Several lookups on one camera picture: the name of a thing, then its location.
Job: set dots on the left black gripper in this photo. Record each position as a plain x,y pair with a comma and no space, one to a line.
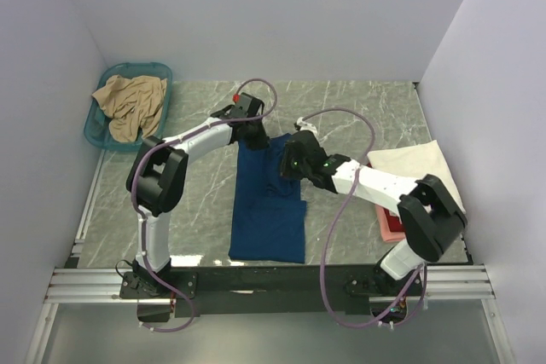
263,141

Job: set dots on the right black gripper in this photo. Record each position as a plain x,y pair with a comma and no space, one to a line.
286,170

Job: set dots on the blue t-shirt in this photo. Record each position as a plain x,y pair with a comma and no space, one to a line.
268,222

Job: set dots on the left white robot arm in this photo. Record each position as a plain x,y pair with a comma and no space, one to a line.
157,177

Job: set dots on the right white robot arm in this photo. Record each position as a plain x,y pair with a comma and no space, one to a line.
343,175

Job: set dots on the folded white t-shirt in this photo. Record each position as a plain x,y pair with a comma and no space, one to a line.
417,161

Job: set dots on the folded red t-shirt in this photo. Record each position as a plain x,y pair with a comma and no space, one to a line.
393,222

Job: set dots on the folded pink t-shirt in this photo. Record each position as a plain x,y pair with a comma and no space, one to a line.
421,224

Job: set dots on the beige t-shirt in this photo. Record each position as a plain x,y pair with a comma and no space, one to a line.
133,105

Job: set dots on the black base beam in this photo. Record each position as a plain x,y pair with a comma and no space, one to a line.
356,289

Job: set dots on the teal plastic basket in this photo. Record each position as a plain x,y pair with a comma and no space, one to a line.
96,129

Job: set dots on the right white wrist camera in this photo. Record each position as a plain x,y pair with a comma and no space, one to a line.
302,125

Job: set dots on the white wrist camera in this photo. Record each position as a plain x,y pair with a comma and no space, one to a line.
302,125
245,102

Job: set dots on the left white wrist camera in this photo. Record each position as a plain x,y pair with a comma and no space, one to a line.
245,102

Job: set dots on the aluminium frame rail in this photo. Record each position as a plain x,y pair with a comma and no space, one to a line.
336,231

